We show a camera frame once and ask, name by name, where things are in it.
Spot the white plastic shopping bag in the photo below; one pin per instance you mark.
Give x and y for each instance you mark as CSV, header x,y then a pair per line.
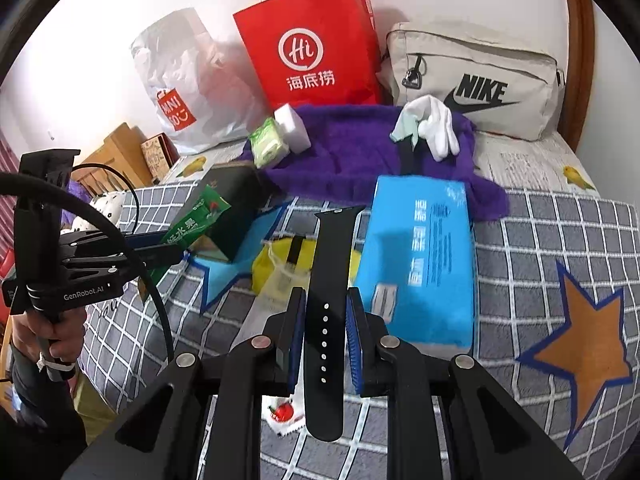
x,y
200,70

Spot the dark green tin box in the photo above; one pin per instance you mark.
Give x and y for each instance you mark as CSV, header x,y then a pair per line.
x,y
235,210

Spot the white sponge block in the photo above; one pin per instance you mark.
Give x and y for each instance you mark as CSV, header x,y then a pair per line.
x,y
295,127

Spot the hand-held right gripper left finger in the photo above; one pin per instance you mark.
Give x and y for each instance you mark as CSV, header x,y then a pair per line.
x,y
299,340

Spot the beige canvas bag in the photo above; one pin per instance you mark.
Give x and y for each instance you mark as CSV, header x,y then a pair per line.
x,y
480,75

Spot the white glove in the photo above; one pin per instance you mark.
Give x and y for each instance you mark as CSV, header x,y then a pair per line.
x,y
440,125

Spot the white packet with red fruit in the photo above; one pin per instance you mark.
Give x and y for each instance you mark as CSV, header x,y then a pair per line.
x,y
285,415

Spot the white plush with black dots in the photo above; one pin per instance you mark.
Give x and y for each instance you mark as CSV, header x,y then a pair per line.
x,y
107,210

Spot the light wooden bed frame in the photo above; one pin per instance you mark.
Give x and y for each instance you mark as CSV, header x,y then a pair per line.
x,y
115,150

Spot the red paper carrier bag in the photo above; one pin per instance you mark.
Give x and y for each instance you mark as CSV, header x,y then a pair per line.
x,y
310,45

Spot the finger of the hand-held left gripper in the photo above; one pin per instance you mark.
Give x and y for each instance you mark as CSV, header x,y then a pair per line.
x,y
155,257
145,240

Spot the purple towel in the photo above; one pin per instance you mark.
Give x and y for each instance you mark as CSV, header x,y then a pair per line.
x,y
350,155

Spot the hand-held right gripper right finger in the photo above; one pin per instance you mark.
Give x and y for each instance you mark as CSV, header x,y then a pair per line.
x,y
352,340

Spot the light green cloth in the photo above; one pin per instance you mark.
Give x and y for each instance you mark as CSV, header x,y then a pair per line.
x,y
404,127

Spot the person's left forearm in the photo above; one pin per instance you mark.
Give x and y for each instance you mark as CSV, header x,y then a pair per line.
x,y
40,390

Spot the blue tissue pack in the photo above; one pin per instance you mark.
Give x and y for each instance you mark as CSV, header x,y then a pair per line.
x,y
425,260

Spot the red striped cloth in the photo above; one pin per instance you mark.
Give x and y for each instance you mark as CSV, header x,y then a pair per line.
x,y
7,165

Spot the grey checked blanket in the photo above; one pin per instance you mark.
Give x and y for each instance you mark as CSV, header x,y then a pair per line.
x,y
525,270

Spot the green snack packet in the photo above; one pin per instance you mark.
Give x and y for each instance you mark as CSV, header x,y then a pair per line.
x,y
195,225

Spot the yellow mesh pouch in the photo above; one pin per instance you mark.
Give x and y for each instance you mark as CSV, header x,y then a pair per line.
x,y
277,267

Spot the brown wooden frame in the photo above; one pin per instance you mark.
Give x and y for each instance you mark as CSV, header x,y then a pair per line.
x,y
580,60

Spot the green wet wipes pack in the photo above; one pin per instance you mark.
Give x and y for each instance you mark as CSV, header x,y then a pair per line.
x,y
269,142

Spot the patterned book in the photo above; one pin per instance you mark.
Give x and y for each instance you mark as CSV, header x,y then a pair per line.
x,y
157,157

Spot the person's left hand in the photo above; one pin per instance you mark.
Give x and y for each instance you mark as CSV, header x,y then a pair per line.
x,y
65,335

